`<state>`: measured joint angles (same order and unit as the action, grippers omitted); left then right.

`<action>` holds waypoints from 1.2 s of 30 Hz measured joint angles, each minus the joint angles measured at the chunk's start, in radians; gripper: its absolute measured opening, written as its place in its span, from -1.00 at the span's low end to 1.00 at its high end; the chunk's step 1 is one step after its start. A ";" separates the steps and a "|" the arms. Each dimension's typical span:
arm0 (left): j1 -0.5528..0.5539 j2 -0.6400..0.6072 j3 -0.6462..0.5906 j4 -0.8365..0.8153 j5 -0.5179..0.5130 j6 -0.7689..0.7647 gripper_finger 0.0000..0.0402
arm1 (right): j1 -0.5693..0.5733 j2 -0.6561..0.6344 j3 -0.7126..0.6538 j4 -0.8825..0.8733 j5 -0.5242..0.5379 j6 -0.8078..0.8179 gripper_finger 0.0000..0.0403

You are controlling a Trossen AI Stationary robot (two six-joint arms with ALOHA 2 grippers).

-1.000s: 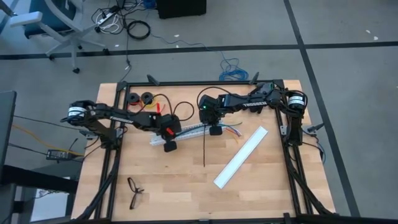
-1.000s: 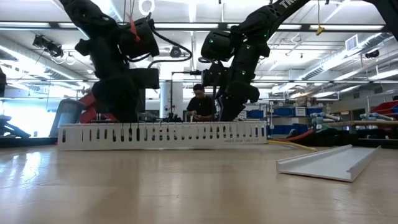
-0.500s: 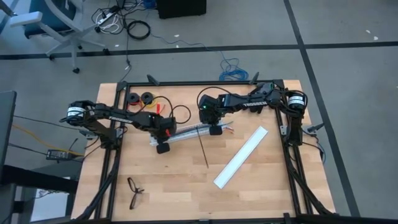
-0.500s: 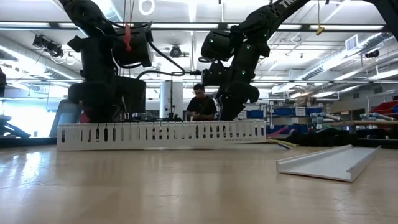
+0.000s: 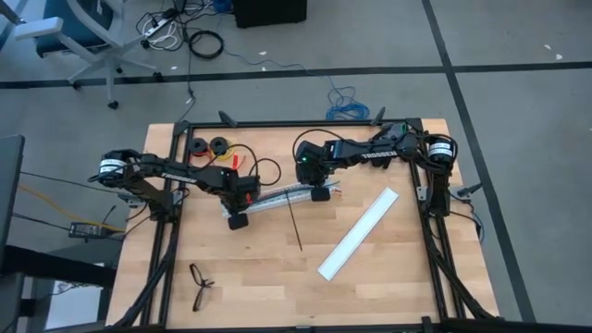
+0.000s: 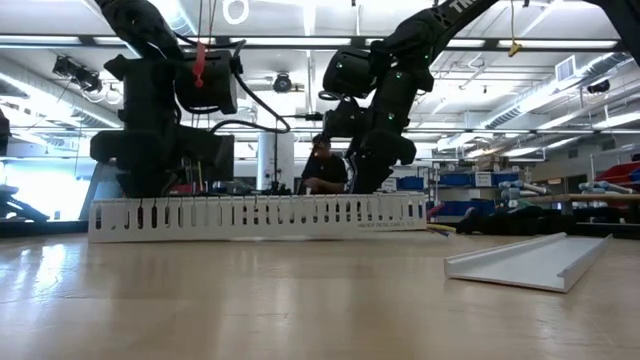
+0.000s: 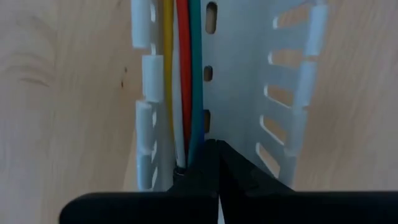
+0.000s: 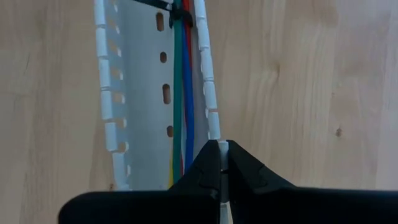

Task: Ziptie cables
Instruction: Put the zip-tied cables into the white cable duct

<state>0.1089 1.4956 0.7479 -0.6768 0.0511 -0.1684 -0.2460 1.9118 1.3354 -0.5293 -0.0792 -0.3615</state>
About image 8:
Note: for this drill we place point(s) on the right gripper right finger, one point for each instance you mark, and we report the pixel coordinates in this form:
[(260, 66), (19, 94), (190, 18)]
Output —
[(295, 208)]

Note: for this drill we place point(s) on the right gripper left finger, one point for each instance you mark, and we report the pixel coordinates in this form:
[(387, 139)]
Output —
[(155, 208)]

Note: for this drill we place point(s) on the black zip tie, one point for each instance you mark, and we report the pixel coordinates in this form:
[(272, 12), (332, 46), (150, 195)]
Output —
[(180, 15)]

